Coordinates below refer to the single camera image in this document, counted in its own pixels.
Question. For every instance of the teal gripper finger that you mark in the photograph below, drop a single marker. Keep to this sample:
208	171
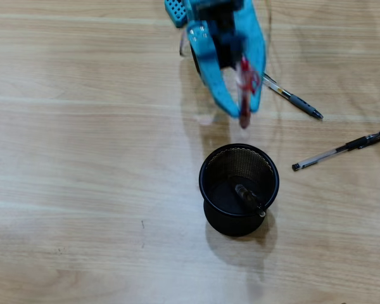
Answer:
213	73
256	41

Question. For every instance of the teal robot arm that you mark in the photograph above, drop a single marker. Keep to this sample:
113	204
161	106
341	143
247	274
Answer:
175	12

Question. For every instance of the grey grip clear pen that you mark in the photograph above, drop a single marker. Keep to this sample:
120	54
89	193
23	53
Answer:
299	103

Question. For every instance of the red and white pen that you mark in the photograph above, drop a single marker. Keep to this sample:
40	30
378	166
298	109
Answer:
244	118

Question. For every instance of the black mesh pen holder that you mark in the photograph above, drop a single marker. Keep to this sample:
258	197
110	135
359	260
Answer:
215	221

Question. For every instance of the black chrome click pen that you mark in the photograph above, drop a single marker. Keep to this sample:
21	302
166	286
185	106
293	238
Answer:
248	198

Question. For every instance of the black capped gel pen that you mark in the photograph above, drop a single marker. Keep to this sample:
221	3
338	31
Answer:
361	143

